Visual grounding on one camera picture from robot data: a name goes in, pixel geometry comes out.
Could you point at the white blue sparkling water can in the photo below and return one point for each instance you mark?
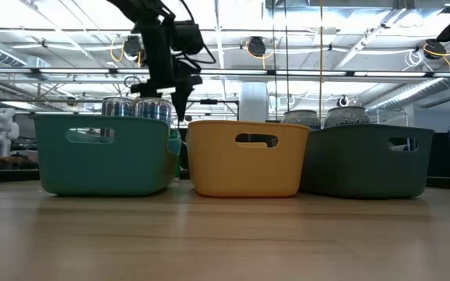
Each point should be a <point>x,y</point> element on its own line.
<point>301,119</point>
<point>346,116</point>

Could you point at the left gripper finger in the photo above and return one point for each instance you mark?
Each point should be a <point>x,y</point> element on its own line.
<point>147,89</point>
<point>182,97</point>

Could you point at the dark blue plastic bin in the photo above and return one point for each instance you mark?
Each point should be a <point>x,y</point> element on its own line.
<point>365,171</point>

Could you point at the teal plastic bin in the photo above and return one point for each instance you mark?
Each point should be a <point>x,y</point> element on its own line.
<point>104,168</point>

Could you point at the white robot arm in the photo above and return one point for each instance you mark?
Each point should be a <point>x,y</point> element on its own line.
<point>4,129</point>

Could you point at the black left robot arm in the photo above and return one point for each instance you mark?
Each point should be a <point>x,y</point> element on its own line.
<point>139,9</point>

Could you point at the yellow plastic bin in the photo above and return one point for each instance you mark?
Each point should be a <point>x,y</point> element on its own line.
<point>244,171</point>

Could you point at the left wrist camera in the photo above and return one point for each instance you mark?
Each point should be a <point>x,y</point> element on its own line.
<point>189,37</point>

